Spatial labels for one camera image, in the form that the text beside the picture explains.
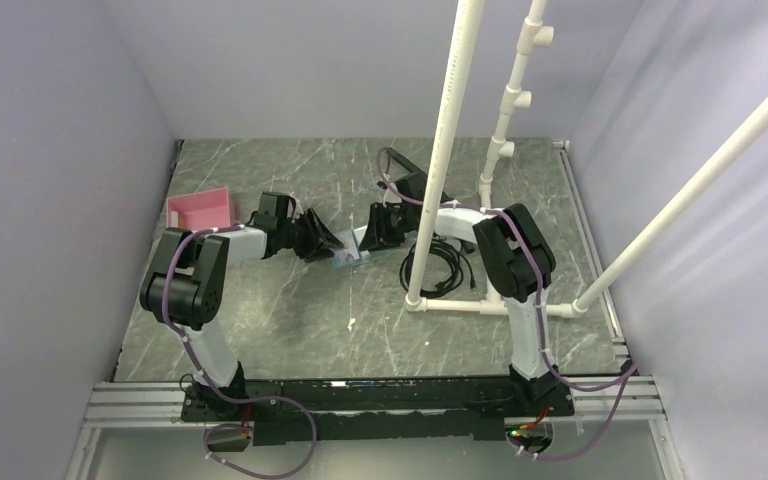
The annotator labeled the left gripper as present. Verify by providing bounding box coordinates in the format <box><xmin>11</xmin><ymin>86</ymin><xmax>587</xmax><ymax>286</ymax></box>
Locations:
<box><xmin>278</xmin><ymin>208</ymin><xmax>344</xmax><ymax>263</ymax></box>

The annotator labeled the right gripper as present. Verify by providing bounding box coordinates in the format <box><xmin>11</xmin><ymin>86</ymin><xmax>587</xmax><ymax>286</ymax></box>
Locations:
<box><xmin>359</xmin><ymin>203</ymin><xmax>415</xmax><ymax>252</ymax></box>

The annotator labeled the green card holder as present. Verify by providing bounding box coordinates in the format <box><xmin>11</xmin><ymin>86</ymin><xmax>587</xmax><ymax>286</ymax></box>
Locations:
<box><xmin>330</xmin><ymin>226</ymin><xmax>387</xmax><ymax>269</ymax></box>

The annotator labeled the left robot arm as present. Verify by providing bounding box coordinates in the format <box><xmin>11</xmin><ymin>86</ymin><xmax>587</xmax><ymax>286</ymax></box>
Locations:
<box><xmin>139</xmin><ymin>191</ymin><xmax>344</xmax><ymax>420</ymax></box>

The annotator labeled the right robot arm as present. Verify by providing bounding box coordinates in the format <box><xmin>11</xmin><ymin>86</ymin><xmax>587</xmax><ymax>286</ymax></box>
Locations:
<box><xmin>359</xmin><ymin>172</ymin><xmax>559</xmax><ymax>415</ymax></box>

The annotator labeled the black foam tube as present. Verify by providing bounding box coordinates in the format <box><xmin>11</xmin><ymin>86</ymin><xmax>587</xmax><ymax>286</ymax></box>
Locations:
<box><xmin>384</xmin><ymin>147</ymin><xmax>423</xmax><ymax>173</ymax></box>

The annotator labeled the pink plastic bin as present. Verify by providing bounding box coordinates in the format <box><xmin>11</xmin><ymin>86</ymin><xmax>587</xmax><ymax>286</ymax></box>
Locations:
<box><xmin>166</xmin><ymin>188</ymin><xmax>237</xmax><ymax>230</ymax></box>

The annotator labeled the coiled black cable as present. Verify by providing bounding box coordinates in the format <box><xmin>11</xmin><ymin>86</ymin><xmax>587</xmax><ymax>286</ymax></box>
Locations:
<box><xmin>399</xmin><ymin>238</ymin><xmax>477</xmax><ymax>299</ymax></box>

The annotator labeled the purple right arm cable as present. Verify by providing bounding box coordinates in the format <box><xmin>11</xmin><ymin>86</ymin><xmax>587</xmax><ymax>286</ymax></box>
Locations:
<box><xmin>375</xmin><ymin>146</ymin><xmax>640</xmax><ymax>463</ymax></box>

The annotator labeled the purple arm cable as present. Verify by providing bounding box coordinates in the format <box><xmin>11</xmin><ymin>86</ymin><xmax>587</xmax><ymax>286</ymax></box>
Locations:
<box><xmin>160</xmin><ymin>225</ymin><xmax>319</xmax><ymax>480</ymax></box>
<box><xmin>375</xmin><ymin>146</ymin><xmax>640</xmax><ymax>463</ymax></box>

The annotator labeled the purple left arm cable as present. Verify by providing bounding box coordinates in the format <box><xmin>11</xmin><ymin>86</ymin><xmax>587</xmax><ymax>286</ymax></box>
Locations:
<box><xmin>160</xmin><ymin>225</ymin><xmax>319</xmax><ymax>480</ymax></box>

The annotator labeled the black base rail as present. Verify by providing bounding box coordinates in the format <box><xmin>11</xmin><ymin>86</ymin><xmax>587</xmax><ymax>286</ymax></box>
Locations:
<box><xmin>181</xmin><ymin>375</ymin><xmax>575</xmax><ymax>446</ymax></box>

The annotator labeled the white PVC pipe frame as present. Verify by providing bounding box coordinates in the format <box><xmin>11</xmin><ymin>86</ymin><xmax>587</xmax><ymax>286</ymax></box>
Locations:
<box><xmin>435</xmin><ymin>1</ymin><xmax>768</xmax><ymax>319</ymax></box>

